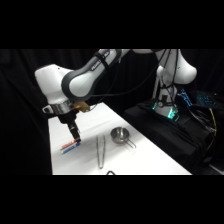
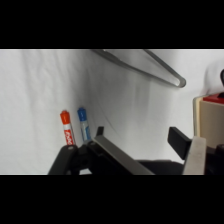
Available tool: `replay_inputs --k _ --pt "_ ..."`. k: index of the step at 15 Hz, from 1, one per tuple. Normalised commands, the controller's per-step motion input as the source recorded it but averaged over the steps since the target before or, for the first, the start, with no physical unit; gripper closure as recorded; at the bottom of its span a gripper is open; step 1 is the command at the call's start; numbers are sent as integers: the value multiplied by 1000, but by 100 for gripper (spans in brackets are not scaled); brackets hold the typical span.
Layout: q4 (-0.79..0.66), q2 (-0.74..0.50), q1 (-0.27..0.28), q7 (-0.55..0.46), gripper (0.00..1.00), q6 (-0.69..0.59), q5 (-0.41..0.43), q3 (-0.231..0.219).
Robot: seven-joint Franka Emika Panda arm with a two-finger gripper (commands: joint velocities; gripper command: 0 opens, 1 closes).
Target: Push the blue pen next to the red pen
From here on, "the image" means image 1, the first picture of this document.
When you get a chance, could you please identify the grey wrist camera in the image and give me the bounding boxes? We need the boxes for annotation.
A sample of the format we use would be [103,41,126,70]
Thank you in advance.
[41,105,54,115]

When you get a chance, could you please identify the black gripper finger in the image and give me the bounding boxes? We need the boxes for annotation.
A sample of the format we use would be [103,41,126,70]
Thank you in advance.
[68,125,80,142]
[75,125,83,144]

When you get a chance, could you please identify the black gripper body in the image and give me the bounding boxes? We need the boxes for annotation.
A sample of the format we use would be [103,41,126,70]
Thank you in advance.
[57,109,81,135]

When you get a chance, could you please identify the green lit base controller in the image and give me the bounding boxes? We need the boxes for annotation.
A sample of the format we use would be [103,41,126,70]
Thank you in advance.
[151,99,181,122]

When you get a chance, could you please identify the blue pen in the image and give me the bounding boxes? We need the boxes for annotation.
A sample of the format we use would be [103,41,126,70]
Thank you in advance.
[61,142,82,155]

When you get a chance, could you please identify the brown wrist connector block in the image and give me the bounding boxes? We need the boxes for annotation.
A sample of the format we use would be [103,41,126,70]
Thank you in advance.
[72,101,91,114]

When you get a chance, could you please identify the black robot stand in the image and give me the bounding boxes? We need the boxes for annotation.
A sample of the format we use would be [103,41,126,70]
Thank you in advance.
[122,99,224,175]

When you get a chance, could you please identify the metal measuring cup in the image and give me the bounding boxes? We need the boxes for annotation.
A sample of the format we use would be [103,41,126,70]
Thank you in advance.
[110,126,138,150]

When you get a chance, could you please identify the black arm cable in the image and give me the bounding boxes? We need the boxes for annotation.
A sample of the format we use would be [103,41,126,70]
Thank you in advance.
[87,49,171,111]

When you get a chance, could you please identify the blue lit keyboard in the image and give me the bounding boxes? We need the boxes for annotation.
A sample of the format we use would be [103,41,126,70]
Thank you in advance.
[194,89,224,110]

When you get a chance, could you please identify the yellow cable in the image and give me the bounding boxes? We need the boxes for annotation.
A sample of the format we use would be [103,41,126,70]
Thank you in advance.
[208,107,218,137]

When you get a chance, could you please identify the metal tongs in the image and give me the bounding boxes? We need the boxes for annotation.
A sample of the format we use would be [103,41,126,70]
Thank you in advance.
[95,134,107,170]

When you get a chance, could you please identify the black curtain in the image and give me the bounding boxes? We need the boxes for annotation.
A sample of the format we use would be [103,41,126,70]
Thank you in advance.
[0,49,224,176]

